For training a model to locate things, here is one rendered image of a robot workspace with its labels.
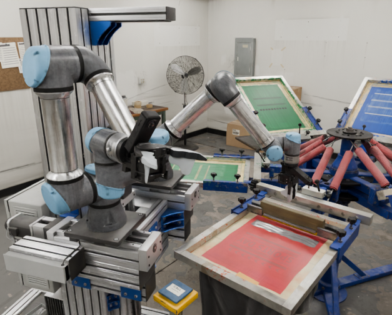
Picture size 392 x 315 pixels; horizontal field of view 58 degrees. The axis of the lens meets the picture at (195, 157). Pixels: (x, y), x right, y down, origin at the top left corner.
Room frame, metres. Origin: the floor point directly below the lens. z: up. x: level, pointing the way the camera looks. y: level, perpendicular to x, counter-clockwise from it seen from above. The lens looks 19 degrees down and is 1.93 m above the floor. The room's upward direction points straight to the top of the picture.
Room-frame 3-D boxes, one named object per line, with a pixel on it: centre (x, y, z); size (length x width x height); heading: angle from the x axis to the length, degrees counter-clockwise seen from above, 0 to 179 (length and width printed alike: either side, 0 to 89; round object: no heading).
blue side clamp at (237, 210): (1.87, -0.32, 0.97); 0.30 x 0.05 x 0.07; 140
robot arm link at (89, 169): (1.18, 0.34, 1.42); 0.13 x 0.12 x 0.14; 136
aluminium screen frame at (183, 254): (1.51, -0.37, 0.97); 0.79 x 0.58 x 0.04; 140
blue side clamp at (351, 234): (1.51, -0.74, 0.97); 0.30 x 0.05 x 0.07; 140
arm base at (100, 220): (1.18, 0.34, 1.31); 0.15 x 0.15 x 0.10
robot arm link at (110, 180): (0.92, 0.23, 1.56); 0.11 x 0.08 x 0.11; 136
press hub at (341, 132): (2.32, -1.05, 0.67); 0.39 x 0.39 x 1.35
